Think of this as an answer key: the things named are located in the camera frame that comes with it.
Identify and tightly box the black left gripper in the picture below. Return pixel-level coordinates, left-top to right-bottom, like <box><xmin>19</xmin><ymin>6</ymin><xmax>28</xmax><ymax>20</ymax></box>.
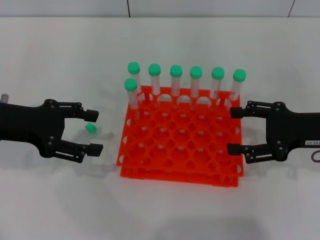
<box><xmin>0</xmin><ymin>99</ymin><xmax>104</xmax><ymax>165</ymax></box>

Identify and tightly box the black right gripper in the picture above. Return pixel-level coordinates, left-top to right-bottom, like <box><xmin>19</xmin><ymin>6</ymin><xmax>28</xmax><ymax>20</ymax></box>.
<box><xmin>227</xmin><ymin>100</ymin><xmax>320</xmax><ymax>165</ymax></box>

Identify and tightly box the green-capped clear test tube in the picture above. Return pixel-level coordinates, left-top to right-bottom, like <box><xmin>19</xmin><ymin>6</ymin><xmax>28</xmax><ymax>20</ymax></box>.
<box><xmin>209</xmin><ymin>66</ymin><xmax>225</xmax><ymax>100</ymax></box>
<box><xmin>148</xmin><ymin>63</ymin><xmax>162</xmax><ymax>97</ymax></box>
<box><xmin>169</xmin><ymin>64</ymin><xmax>183</xmax><ymax>97</ymax></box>
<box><xmin>127</xmin><ymin>61</ymin><xmax>143</xmax><ymax>103</ymax></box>
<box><xmin>124</xmin><ymin>77</ymin><xmax>141</xmax><ymax>120</ymax></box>
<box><xmin>189</xmin><ymin>65</ymin><xmax>203</xmax><ymax>100</ymax></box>
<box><xmin>229</xmin><ymin>68</ymin><xmax>247</xmax><ymax>102</ymax></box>
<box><xmin>69</xmin><ymin>122</ymin><xmax>98</xmax><ymax>147</ymax></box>

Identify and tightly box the orange plastic test tube rack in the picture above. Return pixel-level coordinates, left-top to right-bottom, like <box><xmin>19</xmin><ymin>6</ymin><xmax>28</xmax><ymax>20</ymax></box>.
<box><xmin>116</xmin><ymin>85</ymin><xmax>245</xmax><ymax>188</ymax></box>

